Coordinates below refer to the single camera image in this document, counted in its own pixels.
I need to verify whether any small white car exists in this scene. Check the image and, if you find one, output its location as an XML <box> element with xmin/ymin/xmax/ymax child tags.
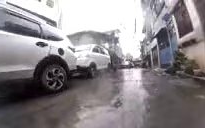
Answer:
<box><xmin>70</xmin><ymin>43</ymin><xmax>112</xmax><ymax>79</ymax></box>

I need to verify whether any grey low building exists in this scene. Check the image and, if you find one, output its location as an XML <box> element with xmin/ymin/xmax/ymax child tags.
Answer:
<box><xmin>66</xmin><ymin>28</ymin><xmax>124</xmax><ymax>70</ymax></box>

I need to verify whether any wet grey asphalt road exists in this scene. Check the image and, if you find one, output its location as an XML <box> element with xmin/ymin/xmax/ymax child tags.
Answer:
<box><xmin>0</xmin><ymin>67</ymin><xmax>205</xmax><ymax>128</ymax></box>

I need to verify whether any green bush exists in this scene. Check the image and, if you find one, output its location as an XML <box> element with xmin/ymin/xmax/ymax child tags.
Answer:
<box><xmin>165</xmin><ymin>49</ymin><xmax>200</xmax><ymax>76</ymax></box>

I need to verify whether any building with blue front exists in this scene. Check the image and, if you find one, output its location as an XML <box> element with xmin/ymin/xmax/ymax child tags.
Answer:
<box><xmin>139</xmin><ymin>0</ymin><xmax>205</xmax><ymax>75</ymax></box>

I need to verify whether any large white car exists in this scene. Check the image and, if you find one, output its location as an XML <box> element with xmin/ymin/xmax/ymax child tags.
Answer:
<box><xmin>0</xmin><ymin>0</ymin><xmax>78</xmax><ymax>94</ymax></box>

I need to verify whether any white building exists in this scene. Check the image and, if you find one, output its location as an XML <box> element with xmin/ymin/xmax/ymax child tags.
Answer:
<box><xmin>3</xmin><ymin>0</ymin><xmax>64</xmax><ymax>30</ymax></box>

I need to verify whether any concrete kerb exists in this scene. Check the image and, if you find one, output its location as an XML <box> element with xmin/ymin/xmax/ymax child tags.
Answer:
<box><xmin>151</xmin><ymin>68</ymin><xmax>205</xmax><ymax>83</ymax></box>

